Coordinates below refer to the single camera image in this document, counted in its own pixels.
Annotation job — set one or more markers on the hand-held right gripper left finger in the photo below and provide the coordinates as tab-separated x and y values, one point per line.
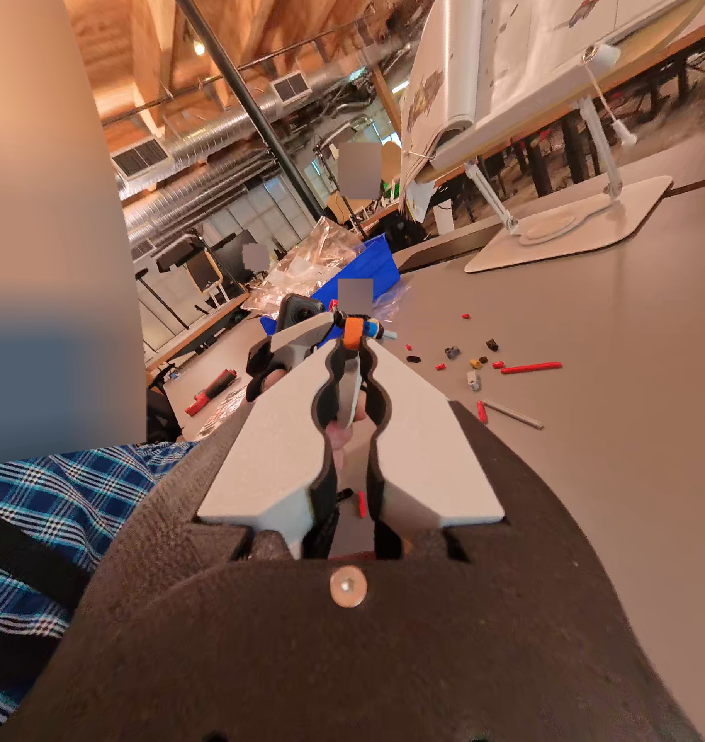
259	464

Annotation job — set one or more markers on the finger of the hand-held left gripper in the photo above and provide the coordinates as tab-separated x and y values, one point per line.
347	388
297	342

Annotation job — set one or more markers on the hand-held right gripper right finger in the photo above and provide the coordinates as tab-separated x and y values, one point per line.
433	464

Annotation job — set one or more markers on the orange lego piece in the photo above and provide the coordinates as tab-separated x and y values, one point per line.
353	333

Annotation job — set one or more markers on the small lego assembly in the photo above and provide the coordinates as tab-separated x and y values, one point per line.
371	329

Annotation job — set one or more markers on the short red lego axle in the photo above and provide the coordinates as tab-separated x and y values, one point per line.
481	412

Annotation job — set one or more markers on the red lego pin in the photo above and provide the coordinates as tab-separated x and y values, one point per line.
362	504

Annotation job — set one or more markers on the light grey lego piece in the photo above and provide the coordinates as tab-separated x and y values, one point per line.
473	380

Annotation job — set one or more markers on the grey lego axle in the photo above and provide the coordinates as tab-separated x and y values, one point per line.
511	414

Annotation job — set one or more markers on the long red lego axle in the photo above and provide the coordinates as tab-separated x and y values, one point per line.
532	367

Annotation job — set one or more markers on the lego instruction booklet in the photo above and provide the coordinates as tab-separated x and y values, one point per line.
503	58

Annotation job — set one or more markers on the person's left hand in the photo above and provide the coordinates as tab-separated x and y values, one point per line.
339	439

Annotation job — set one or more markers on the clear plastic bags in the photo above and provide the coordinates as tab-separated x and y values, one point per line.
306	261

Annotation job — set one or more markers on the printed plastic bag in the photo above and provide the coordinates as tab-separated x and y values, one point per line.
225	408

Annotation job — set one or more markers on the blue plastic bin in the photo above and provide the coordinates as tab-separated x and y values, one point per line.
361	266

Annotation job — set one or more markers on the red and black tool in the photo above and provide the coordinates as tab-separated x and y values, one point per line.
210	393

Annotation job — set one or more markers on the black backpack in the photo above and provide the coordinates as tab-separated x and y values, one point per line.
404	232

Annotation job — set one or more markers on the person's plaid shirt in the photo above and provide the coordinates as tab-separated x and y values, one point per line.
68	487

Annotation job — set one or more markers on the black metal pole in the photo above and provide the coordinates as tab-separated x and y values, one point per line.
254	110

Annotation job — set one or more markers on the white vent grille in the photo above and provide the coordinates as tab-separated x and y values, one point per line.
290	87
139	157

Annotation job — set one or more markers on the long wooden table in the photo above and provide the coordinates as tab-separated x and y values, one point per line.
648	64

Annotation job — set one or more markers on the silver ventilation duct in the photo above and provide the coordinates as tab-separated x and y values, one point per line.
213	174

